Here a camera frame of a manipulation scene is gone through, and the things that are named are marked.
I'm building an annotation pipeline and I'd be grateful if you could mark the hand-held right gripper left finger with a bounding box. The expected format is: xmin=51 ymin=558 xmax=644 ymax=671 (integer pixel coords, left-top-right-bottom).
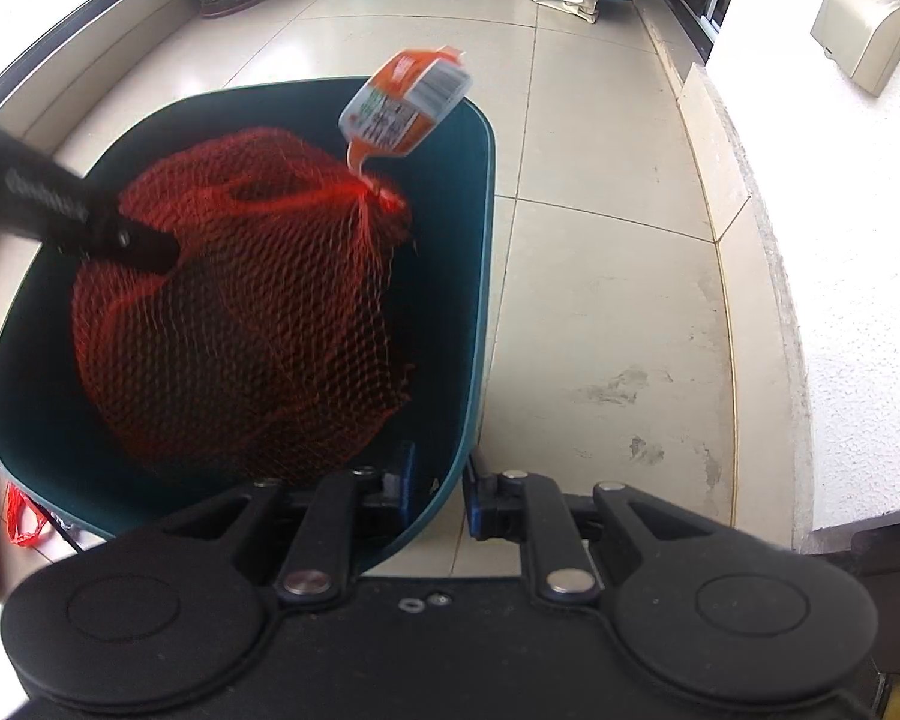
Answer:
xmin=161 ymin=442 xmax=421 ymax=608

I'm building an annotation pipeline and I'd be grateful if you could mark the red net scrap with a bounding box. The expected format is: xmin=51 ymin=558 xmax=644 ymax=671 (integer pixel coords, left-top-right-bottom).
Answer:
xmin=6 ymin=483 xmax=50 ymax=549

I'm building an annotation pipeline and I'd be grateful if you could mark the teal plastic bin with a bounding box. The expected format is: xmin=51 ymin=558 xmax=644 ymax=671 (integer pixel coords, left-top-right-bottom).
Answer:
xmin=0 ymin=76 xmax=496 ymax=572

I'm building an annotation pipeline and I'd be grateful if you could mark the red mesh net bag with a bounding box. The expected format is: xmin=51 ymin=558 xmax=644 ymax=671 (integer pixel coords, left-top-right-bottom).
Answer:
xmin=71 ymin=45 xmax=472 ymax=485

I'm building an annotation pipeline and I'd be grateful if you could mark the dark framed window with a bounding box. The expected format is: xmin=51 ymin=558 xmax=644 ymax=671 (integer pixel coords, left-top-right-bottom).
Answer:
xmin=0 ymin=0 xmax=175 ymax=121

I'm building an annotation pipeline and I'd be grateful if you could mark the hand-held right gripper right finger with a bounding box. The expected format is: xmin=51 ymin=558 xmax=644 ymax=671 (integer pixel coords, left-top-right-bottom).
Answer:
xmin=461 ymin=446 xmax=725 ymax=607

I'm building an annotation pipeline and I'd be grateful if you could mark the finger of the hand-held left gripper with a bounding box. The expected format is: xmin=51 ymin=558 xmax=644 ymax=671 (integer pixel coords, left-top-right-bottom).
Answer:
xmin=0 ymin=120 xmax=179 ymax=275

